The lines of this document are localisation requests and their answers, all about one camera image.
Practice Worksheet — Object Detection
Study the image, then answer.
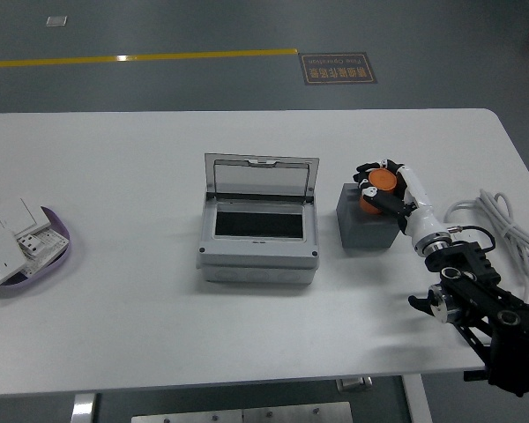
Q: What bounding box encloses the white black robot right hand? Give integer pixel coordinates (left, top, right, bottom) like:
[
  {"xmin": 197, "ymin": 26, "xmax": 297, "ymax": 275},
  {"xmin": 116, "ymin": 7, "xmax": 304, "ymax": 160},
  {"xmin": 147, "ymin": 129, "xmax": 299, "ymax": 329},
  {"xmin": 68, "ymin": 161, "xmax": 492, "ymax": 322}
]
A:
[{"xmin": 352, "ymin": 158, "xmax": 448, "ymax": 251}]

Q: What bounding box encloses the orange cylinder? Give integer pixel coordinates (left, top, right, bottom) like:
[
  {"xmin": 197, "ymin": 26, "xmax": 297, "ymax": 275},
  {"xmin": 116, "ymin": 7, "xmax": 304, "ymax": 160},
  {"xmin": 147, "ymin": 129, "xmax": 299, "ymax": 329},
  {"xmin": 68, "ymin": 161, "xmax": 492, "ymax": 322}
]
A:
[{"xmin": 359, "ymin": 167, "xmax": 400, "ymax": 216}]

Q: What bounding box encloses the grey electrical box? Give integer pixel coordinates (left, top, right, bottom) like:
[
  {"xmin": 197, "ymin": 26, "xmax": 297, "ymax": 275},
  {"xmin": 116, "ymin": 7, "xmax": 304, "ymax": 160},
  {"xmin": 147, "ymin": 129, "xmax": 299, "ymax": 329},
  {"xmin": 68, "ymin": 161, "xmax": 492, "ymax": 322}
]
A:
[{"xmin": 196, "ymin": 152, "xmax": 321, "ymax": 286}]

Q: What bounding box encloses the grey cube with round hole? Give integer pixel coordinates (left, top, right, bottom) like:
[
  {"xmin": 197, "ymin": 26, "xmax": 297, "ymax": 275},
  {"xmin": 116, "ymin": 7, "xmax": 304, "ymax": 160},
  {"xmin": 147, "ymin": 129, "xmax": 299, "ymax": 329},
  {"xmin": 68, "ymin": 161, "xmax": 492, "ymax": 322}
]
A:
[{"xmin": 336, "ymin": 182, "xmax": 402, "ymax": 249}]

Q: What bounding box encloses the brown floor sign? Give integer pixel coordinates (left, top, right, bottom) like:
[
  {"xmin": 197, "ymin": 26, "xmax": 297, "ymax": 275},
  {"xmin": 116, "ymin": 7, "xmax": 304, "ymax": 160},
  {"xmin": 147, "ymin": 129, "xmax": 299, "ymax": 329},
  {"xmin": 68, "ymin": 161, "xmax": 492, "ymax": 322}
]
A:
[{"xmin": 298, "ymin": 51, "xmax": 379, "ymax": 86}]

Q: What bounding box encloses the white table leg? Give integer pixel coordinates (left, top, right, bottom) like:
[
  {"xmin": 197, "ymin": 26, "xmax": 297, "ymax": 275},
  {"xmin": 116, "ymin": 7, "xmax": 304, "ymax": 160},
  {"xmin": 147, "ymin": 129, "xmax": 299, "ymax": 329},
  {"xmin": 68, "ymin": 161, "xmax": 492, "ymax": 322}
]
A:
[
  {"xmin": 70, "ymin": 392, "xmax": 101, "ymax": 423},
  {"xmin": 399, "ymin": 374, "xmax": 436, "ymax": 423}
]

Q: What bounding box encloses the yellow floor tape line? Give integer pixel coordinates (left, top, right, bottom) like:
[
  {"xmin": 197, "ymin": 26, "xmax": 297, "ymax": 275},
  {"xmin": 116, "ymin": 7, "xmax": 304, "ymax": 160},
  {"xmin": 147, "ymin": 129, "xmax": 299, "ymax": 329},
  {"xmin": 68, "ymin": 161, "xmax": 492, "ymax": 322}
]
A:
[{"xmin": 0, "ymin": 47, "xmax": 300, "ymax": 70}]

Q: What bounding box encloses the purple plastic tray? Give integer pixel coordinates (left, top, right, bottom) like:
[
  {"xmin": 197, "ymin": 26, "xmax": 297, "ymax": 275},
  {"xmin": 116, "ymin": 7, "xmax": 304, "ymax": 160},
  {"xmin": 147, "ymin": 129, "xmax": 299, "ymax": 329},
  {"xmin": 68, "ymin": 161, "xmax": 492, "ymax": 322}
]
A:
[{"xmin": 0, "ymin": 205, "xmax": 73, "ymax": 290}]

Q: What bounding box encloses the white printed panel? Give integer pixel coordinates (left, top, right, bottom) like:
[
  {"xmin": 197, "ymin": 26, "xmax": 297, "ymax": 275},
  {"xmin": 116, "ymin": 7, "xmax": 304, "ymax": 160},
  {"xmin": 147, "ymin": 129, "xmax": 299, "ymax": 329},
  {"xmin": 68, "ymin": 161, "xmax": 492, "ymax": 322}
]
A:
[{"xmin": 24, "ymin": 227, "xmax": 71, "ymax": 277}]

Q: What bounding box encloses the white power cord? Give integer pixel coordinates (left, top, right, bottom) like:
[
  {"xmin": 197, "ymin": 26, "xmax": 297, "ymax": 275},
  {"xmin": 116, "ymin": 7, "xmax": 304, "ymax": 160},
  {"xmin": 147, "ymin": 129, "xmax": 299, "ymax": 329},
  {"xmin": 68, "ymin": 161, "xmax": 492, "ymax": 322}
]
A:
[{"xmin": 443, "ymin": 189, "xmax": 529, "ymax": 306}]

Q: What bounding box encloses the grey metal table bracket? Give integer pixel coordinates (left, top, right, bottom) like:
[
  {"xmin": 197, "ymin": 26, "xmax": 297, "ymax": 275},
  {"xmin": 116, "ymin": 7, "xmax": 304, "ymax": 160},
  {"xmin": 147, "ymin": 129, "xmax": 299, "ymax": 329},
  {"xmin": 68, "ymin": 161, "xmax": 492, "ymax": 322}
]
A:
[{"xmin": 336, "ymin": 375, "xmax": 374, "ymax": 393}]

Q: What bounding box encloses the grey metal base plate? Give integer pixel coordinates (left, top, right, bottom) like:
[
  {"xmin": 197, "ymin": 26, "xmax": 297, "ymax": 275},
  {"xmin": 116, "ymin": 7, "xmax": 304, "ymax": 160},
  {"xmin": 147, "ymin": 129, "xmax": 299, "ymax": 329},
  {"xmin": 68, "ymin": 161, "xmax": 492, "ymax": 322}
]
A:
[{"xmin": 130, "ymin": 401, "xmax": 354, "ymax": 423}]

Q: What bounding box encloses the white wall socket plate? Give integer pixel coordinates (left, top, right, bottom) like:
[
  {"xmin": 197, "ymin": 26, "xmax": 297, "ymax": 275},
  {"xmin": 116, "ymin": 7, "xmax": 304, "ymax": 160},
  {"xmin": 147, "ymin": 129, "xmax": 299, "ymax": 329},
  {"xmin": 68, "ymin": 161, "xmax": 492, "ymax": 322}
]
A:
[{"xmin": 0, "ymin": 227, "xmax": 28, "ymax": 295}]

